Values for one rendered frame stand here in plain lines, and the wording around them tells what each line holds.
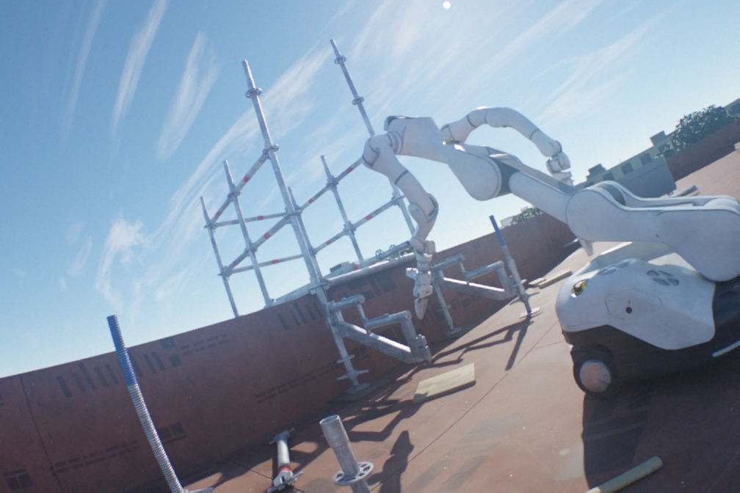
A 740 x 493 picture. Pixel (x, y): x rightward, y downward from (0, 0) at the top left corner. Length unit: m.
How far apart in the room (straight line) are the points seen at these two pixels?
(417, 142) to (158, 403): 1.80
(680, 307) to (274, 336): 2.09
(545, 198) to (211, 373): 1.86
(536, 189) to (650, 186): 6.11
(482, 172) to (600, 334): 0.66
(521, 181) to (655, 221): 0.48
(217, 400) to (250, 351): 0.36
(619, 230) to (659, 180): 6.18
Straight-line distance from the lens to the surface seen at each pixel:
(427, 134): 1.59
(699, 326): 1.02
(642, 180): 7.34
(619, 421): 1.10
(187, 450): 2.25
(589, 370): 1.18
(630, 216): 1.14
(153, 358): 2.20
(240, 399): 2.31
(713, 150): 12.72
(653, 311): 1.02
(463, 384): 1.83
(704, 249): 1.11
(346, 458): 1.14
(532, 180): 1.31
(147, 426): 1.38
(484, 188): 1.36
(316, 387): 2.53
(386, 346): 2.18
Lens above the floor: 0.55
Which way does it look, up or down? 11 degrees up
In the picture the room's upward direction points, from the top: 21 degrees counter-clockwise
